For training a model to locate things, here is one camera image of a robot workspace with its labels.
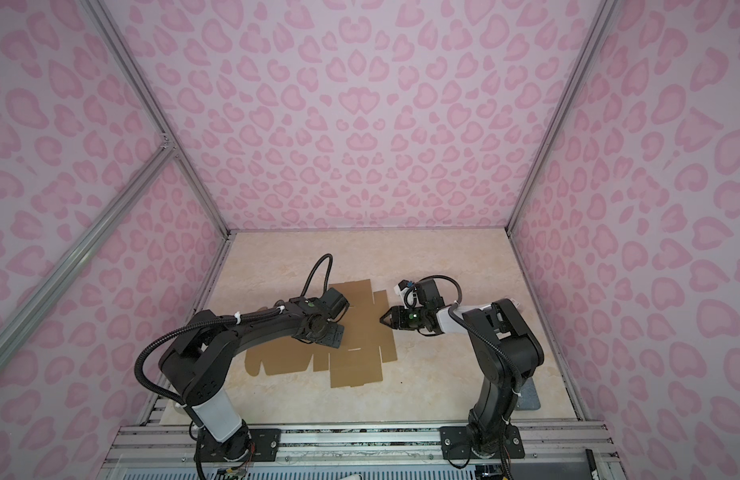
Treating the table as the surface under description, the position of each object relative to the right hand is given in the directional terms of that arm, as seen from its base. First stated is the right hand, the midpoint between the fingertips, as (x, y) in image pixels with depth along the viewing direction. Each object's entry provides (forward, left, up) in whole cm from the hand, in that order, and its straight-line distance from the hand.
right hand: (387, 318), depth 92 cm
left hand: (-4, +19, -2) cm, 19 cm away
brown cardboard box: (-11, +8, -4) cm, 15 cm away
